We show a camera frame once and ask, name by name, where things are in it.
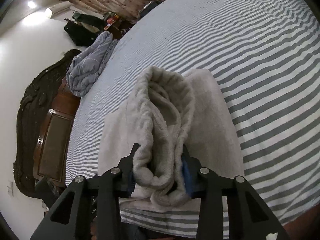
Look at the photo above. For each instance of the dark wooden headboard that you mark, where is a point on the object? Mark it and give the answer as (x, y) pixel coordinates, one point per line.
(43, 128)

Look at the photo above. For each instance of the grey striped bed sheet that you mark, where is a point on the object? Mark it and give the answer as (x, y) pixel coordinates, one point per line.
(264, 56)

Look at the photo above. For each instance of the folded grey blue blanket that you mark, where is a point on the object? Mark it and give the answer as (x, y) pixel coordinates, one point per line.
(86, 67)

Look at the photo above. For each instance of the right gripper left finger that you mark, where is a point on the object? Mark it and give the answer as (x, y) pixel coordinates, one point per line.
(86, 200)

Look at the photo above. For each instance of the black bag on wall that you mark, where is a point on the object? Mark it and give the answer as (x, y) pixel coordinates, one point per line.
(83, 29)

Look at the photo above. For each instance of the light grey fleece pant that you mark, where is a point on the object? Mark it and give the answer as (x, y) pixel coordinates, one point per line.
(165, 113)

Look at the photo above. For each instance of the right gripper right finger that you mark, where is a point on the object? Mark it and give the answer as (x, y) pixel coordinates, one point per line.
(249, 217)

